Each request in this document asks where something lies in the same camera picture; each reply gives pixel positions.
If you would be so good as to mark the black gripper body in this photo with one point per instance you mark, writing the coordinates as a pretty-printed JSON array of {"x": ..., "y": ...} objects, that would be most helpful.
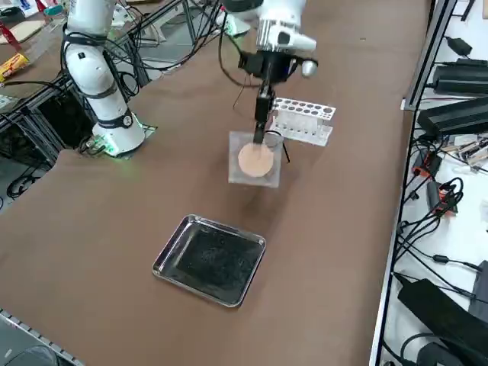
[{"x": 278, "y": 66}]

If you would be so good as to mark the clear glass flask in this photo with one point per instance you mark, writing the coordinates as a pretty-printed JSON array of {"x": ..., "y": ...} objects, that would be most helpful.
[{"x": 273, "y": 140}]

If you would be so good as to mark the steel tray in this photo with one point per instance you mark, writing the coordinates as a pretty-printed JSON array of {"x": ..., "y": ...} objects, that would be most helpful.
[{"x": 213, "y": 263}]

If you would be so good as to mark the white test tube rack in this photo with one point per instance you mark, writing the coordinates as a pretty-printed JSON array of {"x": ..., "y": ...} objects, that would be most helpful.
[{"x": 305, "y": 110}]

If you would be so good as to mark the power strip with red switches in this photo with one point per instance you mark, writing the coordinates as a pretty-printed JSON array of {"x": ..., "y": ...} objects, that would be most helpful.
[{"x": 427, "y": 165}]

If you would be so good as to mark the black plug-in charger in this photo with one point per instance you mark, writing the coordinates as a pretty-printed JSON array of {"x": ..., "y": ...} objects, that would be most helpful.
[{"x": 459, "y": 45}]

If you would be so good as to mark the small black power adapter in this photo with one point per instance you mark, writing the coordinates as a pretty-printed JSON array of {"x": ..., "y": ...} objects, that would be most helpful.
[{"x": 461, "y": 80}]

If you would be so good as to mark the black device with red band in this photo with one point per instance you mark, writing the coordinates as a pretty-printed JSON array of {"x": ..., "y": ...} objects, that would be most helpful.
[{"x": 438, "y": 198}]

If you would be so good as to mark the white side table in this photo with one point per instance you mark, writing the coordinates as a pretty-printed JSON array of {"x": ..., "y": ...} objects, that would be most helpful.
[{"x": 438, "y": 244}]

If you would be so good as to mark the beige square mat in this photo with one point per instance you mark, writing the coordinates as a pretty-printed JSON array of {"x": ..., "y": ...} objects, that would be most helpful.
[{"x": 23, "y": 32}]

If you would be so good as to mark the yellow snack packet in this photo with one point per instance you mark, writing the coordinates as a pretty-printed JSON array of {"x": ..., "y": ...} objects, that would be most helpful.
[{"x": 13, "y": 66}]

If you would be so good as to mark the large black power adapter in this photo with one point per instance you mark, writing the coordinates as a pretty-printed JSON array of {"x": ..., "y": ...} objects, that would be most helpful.
[{"x": 431, "y": 305}]

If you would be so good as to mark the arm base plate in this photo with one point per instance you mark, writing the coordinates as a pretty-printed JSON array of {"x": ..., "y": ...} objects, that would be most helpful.
[{"x": 148, "y": 129}]

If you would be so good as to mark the aluminium camera mount post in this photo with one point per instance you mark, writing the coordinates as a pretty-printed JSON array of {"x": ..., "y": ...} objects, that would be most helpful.
[{"x": 431, "y": 49}]

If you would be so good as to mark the aluminium table edge rail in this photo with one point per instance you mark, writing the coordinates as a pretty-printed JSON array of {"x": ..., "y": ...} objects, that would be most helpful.
[{"x": 38, "y": 335}]

